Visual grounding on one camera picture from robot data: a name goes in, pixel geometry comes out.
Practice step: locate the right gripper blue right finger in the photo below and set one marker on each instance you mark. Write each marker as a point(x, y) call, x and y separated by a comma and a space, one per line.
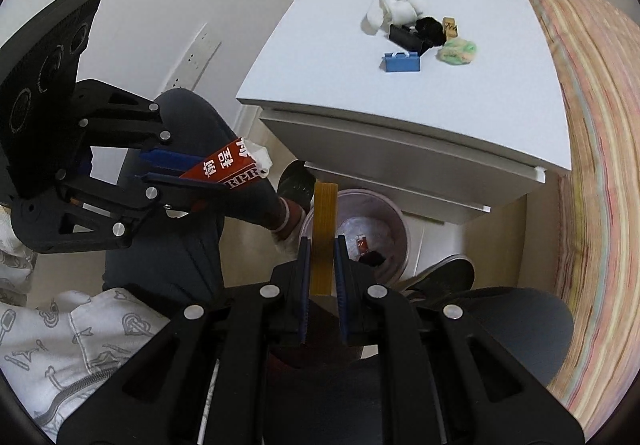
point(341, 270)

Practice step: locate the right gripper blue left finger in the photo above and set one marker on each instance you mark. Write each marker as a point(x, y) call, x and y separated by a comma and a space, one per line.
point(304, 273)

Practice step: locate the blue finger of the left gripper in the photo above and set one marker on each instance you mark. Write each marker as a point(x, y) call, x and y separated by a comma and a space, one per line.
point(165, 160)
point(179, 194)

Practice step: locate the brown wooden comb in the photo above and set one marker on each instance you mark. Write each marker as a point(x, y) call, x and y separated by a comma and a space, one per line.
point(322, 241)

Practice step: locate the red SUPERHUS carton box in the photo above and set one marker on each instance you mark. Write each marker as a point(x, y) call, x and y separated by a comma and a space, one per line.
point(235, 165)

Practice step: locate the green pastel sponge ball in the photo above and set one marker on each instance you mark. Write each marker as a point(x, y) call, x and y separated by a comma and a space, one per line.
point(457, 52)

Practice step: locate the dark red carton box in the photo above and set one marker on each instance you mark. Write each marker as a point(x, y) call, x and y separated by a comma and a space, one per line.
point(362, 246)

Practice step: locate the pink trash bin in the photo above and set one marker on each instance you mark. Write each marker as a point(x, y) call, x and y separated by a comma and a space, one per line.
point(368, 213)

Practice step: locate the black shoe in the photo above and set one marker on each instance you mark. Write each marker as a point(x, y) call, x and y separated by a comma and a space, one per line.
point(297, 184)
point(453, 274)

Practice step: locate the white power strip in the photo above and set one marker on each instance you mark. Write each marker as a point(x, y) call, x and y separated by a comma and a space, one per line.
point(194, 61)

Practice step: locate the blue toy brick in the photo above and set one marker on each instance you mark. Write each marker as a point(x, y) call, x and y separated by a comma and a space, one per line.
point(402, 62)

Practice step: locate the white patterned jacket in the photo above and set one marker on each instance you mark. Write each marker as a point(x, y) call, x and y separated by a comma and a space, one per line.
point(56, 355)

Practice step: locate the black binder clip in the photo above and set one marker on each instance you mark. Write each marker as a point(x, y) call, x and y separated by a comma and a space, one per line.
point(409, 41)

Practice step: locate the black fuzzy pompom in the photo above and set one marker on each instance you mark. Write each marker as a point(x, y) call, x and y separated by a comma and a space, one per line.
point(428, 29)

